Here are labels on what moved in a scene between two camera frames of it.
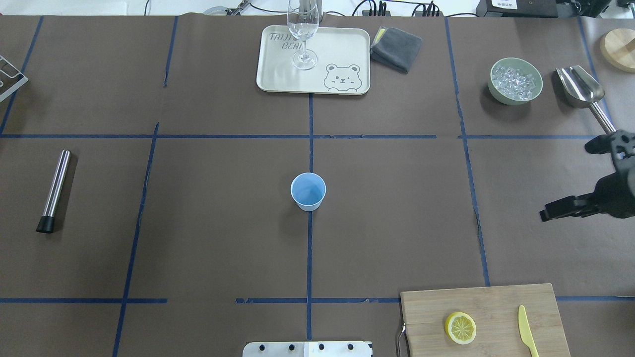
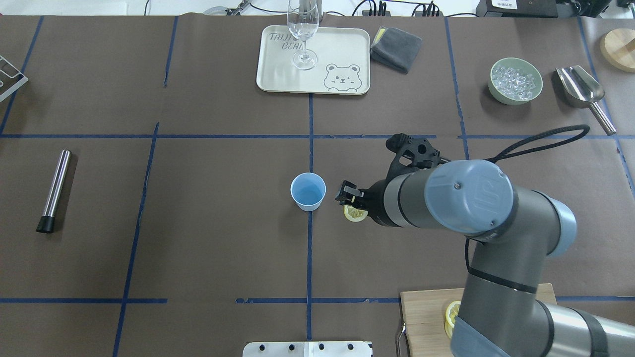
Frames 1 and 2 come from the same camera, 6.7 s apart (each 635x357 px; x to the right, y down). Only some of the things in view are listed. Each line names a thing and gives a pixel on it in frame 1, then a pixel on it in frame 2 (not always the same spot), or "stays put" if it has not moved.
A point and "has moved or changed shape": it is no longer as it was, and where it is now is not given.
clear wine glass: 303,21 stays put
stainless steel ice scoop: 582,90 stays put
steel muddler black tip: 46,224 stays put
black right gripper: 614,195 to 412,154
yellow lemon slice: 461,327 has moved or changed shape
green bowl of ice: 514,81 stays put
